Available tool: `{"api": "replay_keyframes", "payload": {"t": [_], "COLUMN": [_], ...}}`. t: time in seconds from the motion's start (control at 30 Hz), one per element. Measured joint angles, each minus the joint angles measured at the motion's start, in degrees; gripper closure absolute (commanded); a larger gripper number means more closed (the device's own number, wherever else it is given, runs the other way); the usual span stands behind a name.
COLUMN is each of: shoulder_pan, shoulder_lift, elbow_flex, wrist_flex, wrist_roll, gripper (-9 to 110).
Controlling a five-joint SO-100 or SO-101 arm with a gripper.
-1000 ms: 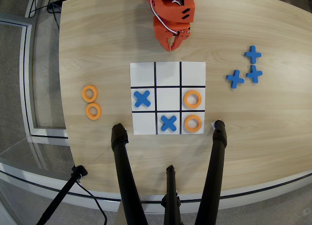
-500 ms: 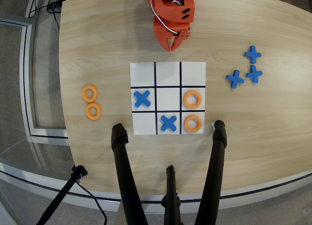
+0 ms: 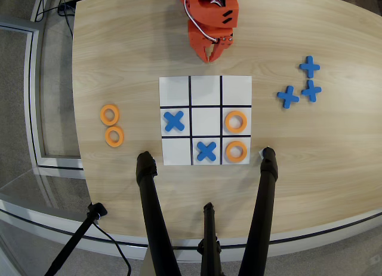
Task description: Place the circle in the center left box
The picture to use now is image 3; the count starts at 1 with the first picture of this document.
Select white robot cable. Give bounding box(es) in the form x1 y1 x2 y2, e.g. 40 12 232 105
183 0 228 44

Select blue foam cross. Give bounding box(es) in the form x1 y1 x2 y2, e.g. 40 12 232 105
196 140 218 162
299 55 321 79
163 110 186 133
276 85 300 109
300 79 323 103

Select black cable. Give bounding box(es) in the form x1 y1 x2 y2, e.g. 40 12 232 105
92 222 132 276

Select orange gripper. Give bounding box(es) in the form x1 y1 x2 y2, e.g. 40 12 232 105
187 18 235 63

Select orange foam ring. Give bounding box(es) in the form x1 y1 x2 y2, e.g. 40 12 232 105
104 125 125 148
224 110 248 133
100 104 121 127
225 140 249 164

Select grey metal floor frame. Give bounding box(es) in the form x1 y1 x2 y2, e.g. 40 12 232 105
0 14 84 171

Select short black tripod leg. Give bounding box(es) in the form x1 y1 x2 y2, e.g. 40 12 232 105
196 202 223 276

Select black floor cables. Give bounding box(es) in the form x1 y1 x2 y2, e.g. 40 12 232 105
29 0 75 35

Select white tic-tac-toe grid sheet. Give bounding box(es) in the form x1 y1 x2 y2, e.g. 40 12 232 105
158 75 253 166

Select thin black stand pole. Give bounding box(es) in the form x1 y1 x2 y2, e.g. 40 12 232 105
44 203 108 276

